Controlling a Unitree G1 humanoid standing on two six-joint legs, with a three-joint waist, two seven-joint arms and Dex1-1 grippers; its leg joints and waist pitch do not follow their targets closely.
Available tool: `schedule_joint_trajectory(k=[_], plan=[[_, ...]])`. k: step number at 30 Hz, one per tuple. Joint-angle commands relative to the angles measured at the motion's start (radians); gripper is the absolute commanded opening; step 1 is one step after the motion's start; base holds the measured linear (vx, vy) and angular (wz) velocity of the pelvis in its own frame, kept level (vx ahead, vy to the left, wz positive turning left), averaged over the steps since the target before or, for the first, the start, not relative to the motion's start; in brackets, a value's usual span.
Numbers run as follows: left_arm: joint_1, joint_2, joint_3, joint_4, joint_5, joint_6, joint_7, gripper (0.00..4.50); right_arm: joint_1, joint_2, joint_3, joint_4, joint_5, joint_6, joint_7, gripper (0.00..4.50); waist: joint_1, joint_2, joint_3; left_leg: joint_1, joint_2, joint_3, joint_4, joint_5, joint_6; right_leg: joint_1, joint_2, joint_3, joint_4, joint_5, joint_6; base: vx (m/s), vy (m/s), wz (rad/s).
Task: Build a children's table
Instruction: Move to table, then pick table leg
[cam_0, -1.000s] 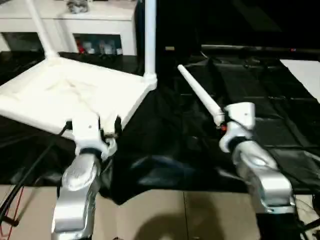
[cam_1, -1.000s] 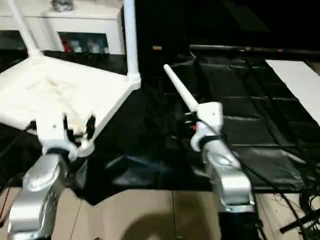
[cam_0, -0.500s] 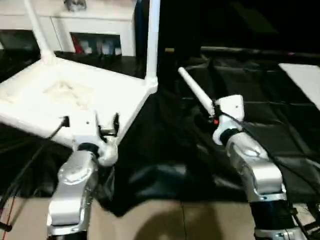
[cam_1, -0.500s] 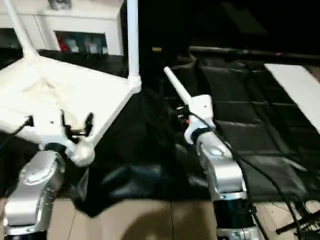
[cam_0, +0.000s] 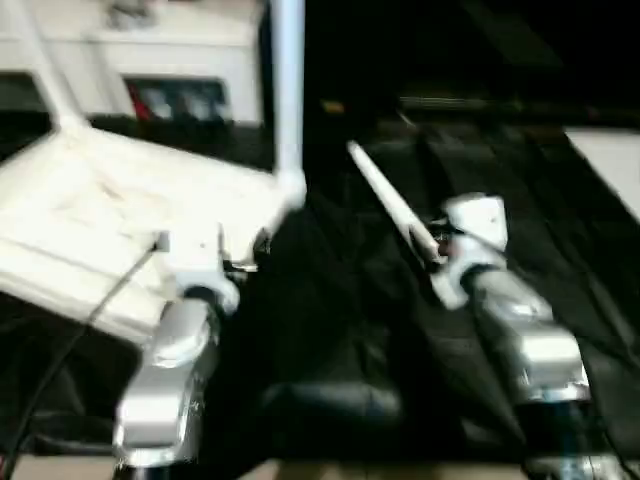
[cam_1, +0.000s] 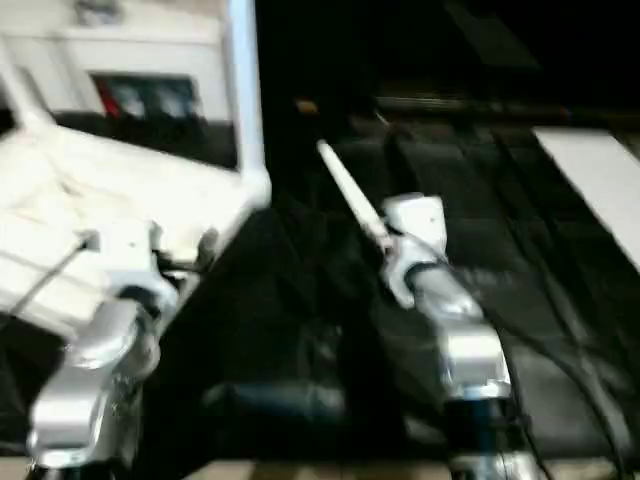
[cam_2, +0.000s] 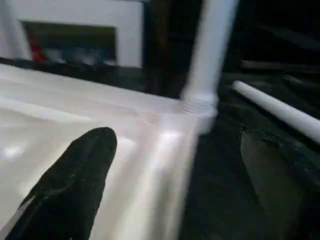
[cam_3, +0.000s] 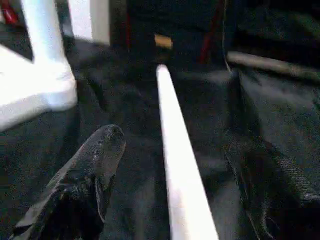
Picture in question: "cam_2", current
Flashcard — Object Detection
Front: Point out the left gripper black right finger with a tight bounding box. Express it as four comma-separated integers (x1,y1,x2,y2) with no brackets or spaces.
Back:
239,124,320,240

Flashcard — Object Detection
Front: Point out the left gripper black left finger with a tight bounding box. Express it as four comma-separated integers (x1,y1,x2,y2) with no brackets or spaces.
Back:
4,126,118,240

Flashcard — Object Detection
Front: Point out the white plastic table top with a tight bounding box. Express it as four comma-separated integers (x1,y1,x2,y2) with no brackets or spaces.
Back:
0,63,218,240

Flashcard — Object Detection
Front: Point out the white plastic table leg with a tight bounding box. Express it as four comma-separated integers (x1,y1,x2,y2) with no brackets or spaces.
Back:
231,80,320,142
181,0,240,118

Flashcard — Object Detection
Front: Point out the black plastic mat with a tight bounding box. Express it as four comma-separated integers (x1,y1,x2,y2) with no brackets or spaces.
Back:
0,56,320,240

